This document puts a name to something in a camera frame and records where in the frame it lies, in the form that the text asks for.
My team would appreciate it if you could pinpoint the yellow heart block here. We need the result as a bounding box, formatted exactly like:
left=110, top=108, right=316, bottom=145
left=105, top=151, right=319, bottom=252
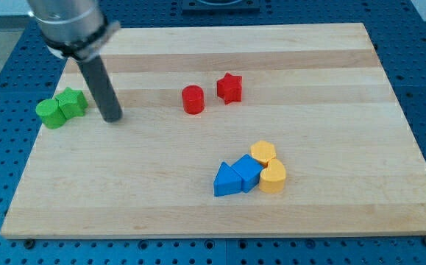
left=259, top=158, right=287, bottom=194

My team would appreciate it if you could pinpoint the green star block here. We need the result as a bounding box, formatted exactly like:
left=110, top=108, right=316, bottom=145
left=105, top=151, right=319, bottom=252
left=55, top=87, right=88, bottom=119

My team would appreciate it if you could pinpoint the red star block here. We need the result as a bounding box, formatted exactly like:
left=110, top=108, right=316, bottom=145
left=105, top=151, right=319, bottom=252
left=216, top=73, right=242, bottom=105

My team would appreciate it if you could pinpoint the blue cube block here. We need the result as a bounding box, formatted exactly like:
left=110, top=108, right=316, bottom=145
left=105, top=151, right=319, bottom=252
left=232, top=154, right=263, bottom=193

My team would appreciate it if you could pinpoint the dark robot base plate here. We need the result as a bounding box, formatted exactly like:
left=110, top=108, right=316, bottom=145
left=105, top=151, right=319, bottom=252
left=180, top=0, right=260, bottom=14

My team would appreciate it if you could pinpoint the green cylinder block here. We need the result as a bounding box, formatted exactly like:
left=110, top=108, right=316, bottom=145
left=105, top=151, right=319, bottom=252
left=35, top=99, right=66, bottom=129

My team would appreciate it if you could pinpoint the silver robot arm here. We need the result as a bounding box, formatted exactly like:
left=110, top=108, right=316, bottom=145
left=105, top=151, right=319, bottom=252
left=28, top=0, right=121, bottom=62

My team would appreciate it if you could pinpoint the yellow hexagon block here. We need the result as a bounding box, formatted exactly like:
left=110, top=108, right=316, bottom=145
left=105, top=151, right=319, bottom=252
left=250, top=140, right=277, bottom=166

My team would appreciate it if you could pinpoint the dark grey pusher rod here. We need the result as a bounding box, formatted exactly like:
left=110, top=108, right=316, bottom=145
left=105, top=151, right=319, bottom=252
left=77, top=56, right=123, bottom=123

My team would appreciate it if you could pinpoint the red cylinder block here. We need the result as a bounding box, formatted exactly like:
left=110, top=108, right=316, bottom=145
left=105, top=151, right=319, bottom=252
left=182, top=85, right=205, bottom=115

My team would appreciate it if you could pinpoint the blue triangle block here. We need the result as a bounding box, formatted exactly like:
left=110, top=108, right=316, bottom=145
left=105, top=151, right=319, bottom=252
left=213, top=162, right=242, bottom=197

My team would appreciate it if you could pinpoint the wooden board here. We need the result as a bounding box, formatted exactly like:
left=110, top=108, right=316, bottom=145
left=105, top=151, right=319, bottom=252
left=1, top=23, right=426, bottom=239

